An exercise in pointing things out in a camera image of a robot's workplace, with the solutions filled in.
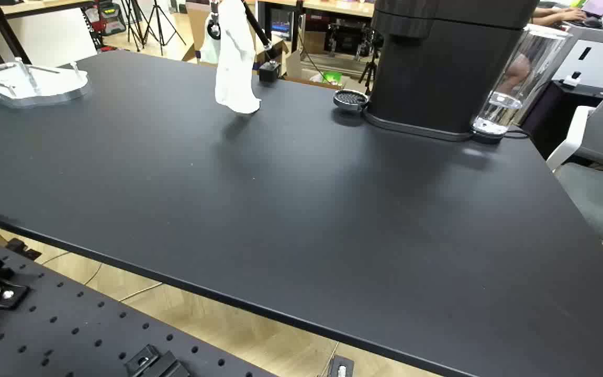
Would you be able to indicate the white cloth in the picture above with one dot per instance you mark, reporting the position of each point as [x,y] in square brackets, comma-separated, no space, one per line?
[235,69]

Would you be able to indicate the person forearm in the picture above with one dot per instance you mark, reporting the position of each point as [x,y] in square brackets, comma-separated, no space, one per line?
[560,15]

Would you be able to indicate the black round lid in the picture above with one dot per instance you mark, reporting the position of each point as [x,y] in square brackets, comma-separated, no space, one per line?
[350,99]

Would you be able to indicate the green object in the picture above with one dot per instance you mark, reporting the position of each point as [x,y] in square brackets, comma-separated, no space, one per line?
[331,77]

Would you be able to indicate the small black box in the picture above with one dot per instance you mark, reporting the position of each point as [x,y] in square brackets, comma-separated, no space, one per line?
[268,72]

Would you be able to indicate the cardboard box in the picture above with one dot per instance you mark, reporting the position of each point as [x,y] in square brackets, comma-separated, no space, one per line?
[276,55]

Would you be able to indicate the small black tripod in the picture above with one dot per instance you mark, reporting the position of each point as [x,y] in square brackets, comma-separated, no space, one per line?
[370,63]

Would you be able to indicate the black coffee machine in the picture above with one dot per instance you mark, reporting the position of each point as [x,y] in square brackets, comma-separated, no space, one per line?
[440,69]

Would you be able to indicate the clear glass cup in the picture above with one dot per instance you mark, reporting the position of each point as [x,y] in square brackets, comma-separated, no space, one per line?
[523,69]

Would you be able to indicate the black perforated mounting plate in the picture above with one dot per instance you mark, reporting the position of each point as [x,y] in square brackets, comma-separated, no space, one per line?
[57,328]

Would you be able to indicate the white chair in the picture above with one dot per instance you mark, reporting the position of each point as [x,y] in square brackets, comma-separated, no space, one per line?
[57,35]

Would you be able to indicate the clear plastic tray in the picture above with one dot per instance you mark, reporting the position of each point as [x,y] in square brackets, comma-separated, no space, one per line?
[29,83]

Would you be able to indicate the white cabinet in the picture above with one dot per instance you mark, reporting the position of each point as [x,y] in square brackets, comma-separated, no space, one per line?
[597,59]

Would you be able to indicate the wooden desk with black legs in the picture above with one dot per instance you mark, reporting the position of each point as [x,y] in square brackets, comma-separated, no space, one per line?
[8,8]

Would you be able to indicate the black camera tripod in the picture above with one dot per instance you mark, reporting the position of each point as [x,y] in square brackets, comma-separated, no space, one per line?
[155,22]

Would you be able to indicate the black mounting bracket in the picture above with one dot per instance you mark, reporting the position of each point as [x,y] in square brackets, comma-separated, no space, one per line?
[155,362]

